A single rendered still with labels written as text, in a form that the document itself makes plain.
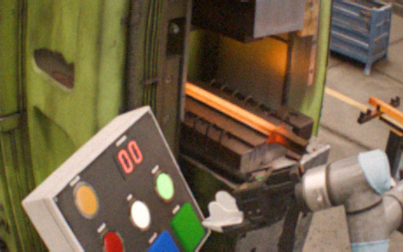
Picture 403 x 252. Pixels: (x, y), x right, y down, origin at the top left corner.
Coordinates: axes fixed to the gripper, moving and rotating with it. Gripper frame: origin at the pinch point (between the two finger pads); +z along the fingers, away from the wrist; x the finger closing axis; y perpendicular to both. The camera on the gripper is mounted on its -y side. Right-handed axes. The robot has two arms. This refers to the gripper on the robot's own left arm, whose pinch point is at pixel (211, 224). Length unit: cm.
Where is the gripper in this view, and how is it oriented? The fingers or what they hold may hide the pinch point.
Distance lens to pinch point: 96.1
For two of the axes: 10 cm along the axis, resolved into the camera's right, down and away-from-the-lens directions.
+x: -3.7, 4.1, -8.4
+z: -8.4, 2.5, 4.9
